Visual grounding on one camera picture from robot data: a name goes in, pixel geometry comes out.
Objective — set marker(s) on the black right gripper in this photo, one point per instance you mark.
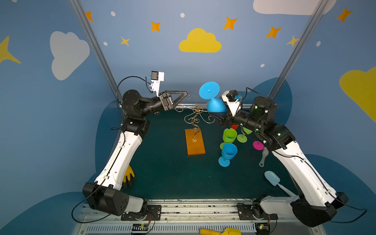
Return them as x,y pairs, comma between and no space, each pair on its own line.
224,120

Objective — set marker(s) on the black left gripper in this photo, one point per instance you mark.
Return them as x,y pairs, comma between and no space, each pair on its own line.
166,101

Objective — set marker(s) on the red wine glass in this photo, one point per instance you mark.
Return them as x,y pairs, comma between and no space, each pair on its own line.
235,126

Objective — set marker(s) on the green wine glass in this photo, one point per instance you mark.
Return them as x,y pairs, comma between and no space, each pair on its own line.
229,136
242,137

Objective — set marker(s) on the blue wine glass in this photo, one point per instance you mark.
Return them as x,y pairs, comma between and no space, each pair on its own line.
209,92
228,152

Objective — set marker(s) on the pink wine glass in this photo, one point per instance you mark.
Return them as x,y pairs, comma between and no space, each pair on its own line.
258,145

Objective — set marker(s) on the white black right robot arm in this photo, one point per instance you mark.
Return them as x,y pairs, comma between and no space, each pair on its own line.
318,201

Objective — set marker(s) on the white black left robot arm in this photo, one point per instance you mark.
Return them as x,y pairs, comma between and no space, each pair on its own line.
104,194

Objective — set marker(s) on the orange wooden rack base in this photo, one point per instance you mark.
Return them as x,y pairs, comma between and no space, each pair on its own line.
194,142

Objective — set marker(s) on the white dish brush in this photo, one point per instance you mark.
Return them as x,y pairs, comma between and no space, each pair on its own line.
264,153

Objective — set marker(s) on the light blue scoop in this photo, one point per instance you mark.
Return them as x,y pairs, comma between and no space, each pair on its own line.
275,181

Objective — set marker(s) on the yellow black work glove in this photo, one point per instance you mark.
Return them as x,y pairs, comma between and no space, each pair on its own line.
129,178

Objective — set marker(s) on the aluminium front base rails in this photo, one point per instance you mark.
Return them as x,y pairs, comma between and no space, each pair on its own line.
188,217

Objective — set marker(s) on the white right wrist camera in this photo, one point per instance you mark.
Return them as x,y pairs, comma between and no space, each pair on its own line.
233,101

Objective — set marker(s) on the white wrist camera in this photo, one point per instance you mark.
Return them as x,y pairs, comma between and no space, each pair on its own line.
155,78
233,101

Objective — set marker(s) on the gold wire glass rack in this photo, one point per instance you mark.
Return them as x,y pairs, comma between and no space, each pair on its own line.
198,113

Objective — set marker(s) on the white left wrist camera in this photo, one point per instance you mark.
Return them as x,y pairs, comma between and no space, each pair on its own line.
155,78

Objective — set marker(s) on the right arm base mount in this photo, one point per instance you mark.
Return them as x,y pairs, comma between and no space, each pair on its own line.
254,211

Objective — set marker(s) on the aluminium right corner post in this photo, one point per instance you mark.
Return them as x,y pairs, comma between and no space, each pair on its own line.
299,46

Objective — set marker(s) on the aluminium corner post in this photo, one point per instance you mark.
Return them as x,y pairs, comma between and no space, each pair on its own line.
85,23
299,46

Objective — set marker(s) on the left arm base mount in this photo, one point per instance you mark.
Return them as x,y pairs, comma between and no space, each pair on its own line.
149,212

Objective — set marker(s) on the aluminium left corner post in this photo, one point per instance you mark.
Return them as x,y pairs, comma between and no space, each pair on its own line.
85,23

